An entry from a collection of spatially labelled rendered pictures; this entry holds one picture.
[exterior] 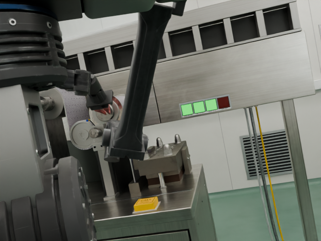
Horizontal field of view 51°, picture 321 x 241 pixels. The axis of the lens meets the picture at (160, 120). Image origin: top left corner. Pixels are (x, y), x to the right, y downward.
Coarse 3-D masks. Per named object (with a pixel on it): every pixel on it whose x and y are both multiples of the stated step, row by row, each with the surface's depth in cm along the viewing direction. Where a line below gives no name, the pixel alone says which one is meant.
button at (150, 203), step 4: (140, 200) 116; (144, 200) 115; (148, 200) 114; (152, 200) 113; (156, 200) 115; (136, 204) 113; (140, 204) 112; (144, 204) 111; (148, 204) 111; (152, 204) 111; (156, 204) 114; (136, 208) 112; (140, 208) 112; (144, 208) 111; (148, 208) 111; (152, 208) 111
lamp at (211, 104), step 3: (213, 99) 162; (207, 102) 163; (210, 102) 163; (213, 102) 162; (207, 105) 163; (210, 105) 163; (213, 105) 163; (207, 108) 163; (210, 108) 163; (213, 108) 163; (216, 108) 162
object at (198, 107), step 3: (198, 102) 164; (201, 102) 163; (195, 105) 164; (198, 105) 164; (201, 105) 164; (195, 108) 164; (198, 108) 164; (201, 108) 164; (195, 111) 164; (198, 111) 164; (201, 111) 164
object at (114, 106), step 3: (114, 102) 137; (111, 105) 138; (114, 105) 137; (117, 105) 138; (114, 108) 137; (117, 108) 137; (93, 111) 139; (114, 111) 138; (117, 111) 137; (93, 114) 139; (114, 114) 138; (117, 114) 137; (93, 117) 139; (96, 117) 139; (114, 117) 138; (117, 117) 138; (96, 120) 139; (99, 120) 139; (99, 123) 139; (102, 123) 139; (105, 123) 139
